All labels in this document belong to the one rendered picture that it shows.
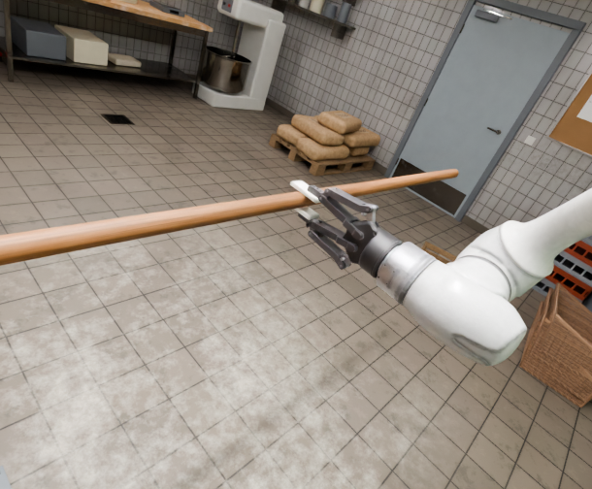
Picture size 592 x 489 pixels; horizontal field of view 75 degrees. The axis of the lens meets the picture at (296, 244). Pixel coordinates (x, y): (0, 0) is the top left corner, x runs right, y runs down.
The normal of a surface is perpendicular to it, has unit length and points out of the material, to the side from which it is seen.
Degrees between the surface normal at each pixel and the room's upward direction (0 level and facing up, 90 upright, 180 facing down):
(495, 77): 90
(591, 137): 90
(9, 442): 0
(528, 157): 90
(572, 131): 90
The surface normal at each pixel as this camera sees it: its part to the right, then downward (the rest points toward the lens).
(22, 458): 0.31, -0.80
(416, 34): -0.66, 0.20
